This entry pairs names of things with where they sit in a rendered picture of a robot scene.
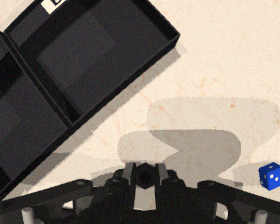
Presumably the blue die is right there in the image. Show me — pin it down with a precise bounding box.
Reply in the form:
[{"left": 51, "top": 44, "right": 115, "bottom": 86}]
[{"left": 259, "top": 162, "right": 280, "bottom": 191}]

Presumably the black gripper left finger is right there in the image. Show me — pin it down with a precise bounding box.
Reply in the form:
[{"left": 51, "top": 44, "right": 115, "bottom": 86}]
[{"left": 0, "top": 163, "right": 136, "bottom": 224}]

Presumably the black rack of three labelled bins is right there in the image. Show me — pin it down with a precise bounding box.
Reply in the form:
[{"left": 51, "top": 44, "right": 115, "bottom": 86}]
[{"left": 0, "top": 0, "right": 181, "bottom": 201}]

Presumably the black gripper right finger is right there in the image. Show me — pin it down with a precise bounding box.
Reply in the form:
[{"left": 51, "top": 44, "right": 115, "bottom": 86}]
[{"left": 155, "top": 163, "right": 280, "bottom": 224}]

